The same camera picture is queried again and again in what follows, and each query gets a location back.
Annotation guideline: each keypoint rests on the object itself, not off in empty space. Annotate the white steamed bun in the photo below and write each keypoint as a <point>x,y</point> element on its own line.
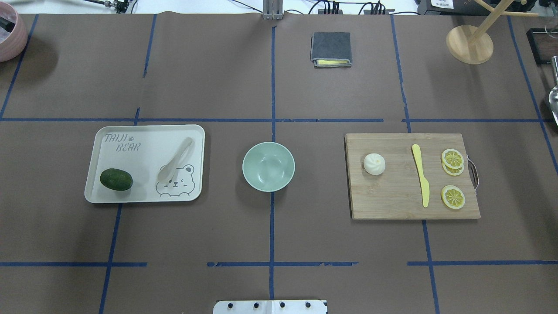
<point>374,164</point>

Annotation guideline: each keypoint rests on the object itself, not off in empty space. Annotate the translucent white plastic spoon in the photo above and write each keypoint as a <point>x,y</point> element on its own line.
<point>167,171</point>

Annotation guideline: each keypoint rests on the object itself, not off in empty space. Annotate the mint green bowl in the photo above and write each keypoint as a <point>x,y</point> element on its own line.
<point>268,166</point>

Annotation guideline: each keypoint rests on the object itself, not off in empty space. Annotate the pink bowl of ice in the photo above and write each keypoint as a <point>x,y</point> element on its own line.
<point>12,43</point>

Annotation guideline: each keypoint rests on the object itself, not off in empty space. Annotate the folded grey yellow cloth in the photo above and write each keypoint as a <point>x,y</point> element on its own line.
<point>331,49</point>

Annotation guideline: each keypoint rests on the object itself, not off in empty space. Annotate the bamboo cutting board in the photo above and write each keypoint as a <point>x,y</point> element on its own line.
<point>396,193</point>

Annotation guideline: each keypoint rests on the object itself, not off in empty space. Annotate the white bear serving tray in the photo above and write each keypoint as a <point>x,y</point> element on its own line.
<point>143,151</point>

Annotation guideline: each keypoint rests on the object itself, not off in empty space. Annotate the yellow plastic knife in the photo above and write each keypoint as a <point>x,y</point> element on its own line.
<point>424,183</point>

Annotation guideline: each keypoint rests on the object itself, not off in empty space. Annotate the green avocado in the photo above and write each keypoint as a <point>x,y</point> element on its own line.
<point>116,179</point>

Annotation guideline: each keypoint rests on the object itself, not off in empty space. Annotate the upper lemon slice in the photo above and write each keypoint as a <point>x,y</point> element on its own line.
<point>452,159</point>

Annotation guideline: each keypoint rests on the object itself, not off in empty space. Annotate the lemon slice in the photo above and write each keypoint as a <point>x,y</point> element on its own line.
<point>452,159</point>
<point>453,171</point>
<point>452,197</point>

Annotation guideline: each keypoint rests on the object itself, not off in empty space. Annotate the middle lemon slice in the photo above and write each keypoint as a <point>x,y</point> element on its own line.
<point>453,171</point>

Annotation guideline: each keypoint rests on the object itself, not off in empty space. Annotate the lower lemon slice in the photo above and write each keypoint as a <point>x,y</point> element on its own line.
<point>452,197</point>

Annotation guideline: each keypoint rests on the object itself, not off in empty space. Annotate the wooden mug tree stand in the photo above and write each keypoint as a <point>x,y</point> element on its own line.
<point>472,45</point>

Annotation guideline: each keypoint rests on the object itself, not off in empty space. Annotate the metal scoop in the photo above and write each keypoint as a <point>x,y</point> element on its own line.
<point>553,94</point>

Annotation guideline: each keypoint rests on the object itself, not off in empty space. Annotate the dark wooden tray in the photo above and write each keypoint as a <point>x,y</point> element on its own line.
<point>544,46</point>

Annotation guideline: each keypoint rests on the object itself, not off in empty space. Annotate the aluminium frame post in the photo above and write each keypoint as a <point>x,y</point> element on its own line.
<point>272,10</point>

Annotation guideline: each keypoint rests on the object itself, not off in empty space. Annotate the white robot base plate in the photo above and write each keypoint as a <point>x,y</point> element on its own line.
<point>271,307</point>

